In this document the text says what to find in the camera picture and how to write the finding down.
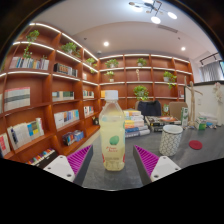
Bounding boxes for white patterned mug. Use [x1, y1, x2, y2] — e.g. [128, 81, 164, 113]
[158, 124, 184, 157]

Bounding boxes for grey curtain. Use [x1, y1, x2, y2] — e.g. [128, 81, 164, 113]
[199, 59, 224, 83]

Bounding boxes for stack of dark books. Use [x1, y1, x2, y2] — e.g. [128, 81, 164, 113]
[144, 115, 183, 133]

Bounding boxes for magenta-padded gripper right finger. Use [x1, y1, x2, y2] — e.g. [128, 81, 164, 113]
[132, 144, 182, 186]

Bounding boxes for stack of white books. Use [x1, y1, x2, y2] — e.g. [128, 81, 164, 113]
[197, 111, 219, 125]

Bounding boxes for stack of colourful books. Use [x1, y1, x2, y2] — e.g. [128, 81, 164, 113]
[123, 109, 151, 139]

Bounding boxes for branched ceiling lamp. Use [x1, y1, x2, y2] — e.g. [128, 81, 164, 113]
[128, 0, 179, 25]

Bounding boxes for clear bottle of pale drink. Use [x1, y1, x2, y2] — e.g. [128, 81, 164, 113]
[98, 89, 127, 172]

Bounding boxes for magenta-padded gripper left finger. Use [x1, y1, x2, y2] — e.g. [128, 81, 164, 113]
[43, 144, 95, 187]

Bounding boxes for small green white box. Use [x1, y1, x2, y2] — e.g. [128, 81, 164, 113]
[194, 119, 208, 131]

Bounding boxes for black ceiling track light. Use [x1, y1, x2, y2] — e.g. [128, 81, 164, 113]
[199, 52, 222, 66]

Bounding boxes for orange wooden shelf unit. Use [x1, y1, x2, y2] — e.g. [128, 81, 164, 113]
[0, 21, 195, 168]

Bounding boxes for tall white green carton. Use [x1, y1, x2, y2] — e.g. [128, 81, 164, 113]
[180, 106, 190, 129]

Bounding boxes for brown chair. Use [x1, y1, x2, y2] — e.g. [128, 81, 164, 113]
[168, 100, 189, 121]

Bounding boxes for flat round red coaster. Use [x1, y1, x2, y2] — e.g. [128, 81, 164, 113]
[188, 139, 204, 151]

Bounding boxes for ceiling air vent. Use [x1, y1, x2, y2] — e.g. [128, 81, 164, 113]
[157, 24, 179, 34]

